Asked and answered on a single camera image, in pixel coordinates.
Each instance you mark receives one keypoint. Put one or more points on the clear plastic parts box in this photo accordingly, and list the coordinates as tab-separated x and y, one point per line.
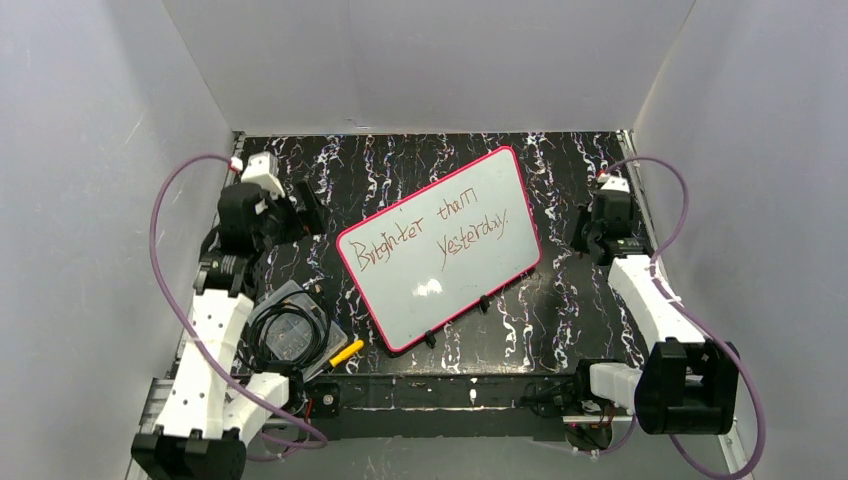
292	326

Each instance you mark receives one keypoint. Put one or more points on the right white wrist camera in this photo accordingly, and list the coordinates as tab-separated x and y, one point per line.
613	183

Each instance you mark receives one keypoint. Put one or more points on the yellow handled tool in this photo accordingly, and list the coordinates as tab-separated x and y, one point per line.
346	353

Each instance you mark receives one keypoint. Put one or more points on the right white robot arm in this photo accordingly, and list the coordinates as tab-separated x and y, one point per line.
688	384

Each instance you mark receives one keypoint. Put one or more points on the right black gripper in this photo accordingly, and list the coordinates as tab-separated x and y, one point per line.
589	232

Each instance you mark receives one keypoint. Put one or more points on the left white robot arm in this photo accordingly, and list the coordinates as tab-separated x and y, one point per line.
241	355

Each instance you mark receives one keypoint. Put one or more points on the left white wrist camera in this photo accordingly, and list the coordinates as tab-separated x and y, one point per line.
260	169

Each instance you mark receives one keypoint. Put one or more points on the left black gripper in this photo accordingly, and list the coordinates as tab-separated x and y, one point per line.
299	211

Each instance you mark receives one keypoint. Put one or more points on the aluminium frame rail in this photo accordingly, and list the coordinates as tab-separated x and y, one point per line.
332	396

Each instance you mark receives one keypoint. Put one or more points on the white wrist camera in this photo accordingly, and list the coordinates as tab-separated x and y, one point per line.
260	169
613	183

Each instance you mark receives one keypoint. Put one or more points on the pink framed whiteboard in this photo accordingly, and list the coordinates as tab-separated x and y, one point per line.
436	253

